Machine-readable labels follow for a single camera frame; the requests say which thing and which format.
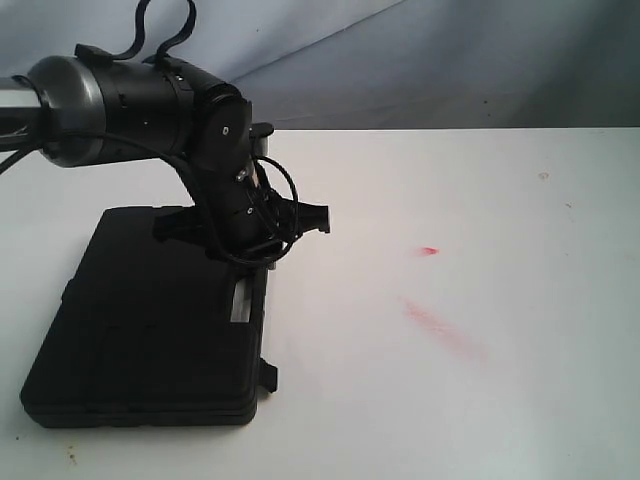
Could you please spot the white backdrop cloth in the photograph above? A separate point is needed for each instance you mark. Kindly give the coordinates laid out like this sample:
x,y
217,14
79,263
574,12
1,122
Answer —
x,y
425,64

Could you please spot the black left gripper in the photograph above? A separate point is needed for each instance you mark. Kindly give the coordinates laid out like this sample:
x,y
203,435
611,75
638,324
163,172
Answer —
x,y
254,213

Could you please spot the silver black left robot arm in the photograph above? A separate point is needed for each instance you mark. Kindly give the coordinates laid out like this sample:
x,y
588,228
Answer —
x,y
90,109

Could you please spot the black plastic tool case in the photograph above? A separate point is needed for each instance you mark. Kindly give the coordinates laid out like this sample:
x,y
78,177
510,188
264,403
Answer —
x,y
151,333

